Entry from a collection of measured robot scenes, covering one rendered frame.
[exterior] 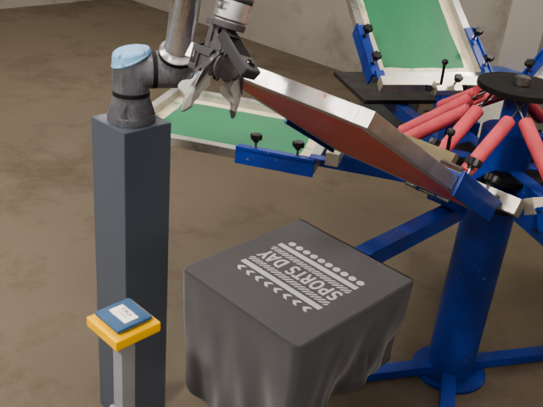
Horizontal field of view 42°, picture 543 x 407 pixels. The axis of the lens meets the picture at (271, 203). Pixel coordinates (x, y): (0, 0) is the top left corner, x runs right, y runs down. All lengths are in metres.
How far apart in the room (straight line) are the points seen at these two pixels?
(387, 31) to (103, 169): 1.66
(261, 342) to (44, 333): 1.67
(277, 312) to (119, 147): 0.75
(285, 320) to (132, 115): 0.82
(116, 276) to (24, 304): 1.12
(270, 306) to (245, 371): 0.20
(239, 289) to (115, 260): 0.66
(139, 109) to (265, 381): 0.91
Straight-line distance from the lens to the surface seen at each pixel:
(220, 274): 1.96
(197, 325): 2.03
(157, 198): 2.36
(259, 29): 8.09
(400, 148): 1.57
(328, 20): 7.40
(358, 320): 1.89
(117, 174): 2.27
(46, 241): 4.00
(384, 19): 3.50
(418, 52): 3.42
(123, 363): 1.84
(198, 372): 2.14
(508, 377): 3.40
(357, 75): 3.86
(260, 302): 1.86
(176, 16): 2.08
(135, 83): 2.20
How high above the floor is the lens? 2.02
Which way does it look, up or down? 27 degrees down
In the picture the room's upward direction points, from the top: 6 degrees clockwise
